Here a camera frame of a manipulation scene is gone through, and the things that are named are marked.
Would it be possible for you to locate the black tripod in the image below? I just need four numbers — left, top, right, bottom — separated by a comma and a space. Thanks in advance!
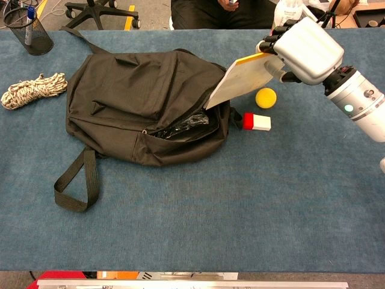
315, 0, 342, 30

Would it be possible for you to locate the seated person in black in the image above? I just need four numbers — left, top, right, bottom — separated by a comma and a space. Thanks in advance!
170, 0, 277, 30

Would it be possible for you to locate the black fabric backpack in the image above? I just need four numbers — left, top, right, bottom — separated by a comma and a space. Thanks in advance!
54, 25, 243, 213

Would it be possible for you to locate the clear plastic drink bottle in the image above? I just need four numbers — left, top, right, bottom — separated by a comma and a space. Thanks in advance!
273, 0, 304, 30

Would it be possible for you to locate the grey marker with blue cap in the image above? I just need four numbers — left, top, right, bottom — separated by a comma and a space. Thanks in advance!
23, 5, 37, 46

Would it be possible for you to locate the yellow foam ball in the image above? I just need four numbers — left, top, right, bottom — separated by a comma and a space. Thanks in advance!
255, 87, 277, 108

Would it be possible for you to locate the black office chair base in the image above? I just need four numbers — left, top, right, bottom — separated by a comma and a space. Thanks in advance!
64, 0, 141, 30

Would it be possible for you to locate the clear plastic bag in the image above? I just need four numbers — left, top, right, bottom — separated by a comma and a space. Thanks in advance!
149, 113, 210, 139

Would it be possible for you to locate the beige braided rope bundle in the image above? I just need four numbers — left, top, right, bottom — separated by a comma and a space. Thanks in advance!
0, 72, 69, 110

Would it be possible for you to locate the aluminium profile rail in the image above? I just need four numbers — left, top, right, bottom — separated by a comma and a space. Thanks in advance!
35, 278, 349, 289

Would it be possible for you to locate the red and white block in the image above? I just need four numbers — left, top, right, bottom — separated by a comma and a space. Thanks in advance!
242, 112, 271, 132

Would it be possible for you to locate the blue felt table cover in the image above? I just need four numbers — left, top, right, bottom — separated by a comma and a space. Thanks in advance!
0, 29, 385, 273

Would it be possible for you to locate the orange box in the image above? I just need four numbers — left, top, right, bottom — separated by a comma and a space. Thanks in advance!
96, 270, 140, 280

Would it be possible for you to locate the red panel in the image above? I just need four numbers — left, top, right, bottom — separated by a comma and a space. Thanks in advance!
26, 270, 87, 289

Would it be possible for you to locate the yellow and white book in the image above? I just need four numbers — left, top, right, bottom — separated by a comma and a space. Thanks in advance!
205, 51, 285, 110

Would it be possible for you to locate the black mesh pen holder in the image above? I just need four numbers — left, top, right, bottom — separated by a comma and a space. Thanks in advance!
3, 6, 54, 56

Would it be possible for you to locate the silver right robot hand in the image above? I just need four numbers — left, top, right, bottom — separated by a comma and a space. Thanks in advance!
255, 16, 345, 85

